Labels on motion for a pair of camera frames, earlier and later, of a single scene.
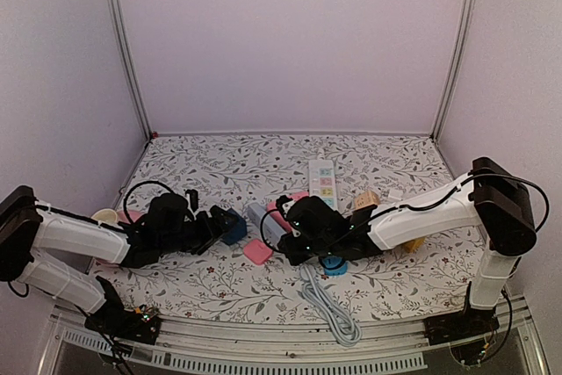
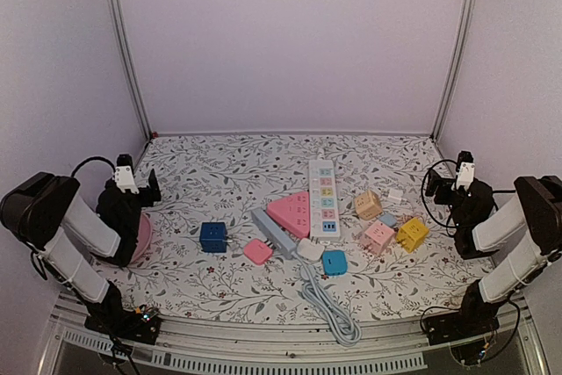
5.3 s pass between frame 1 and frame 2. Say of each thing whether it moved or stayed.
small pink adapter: stayed
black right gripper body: moved
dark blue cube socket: moved
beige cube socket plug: stayed
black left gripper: moved
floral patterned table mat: stayed
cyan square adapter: stayed
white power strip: stayed
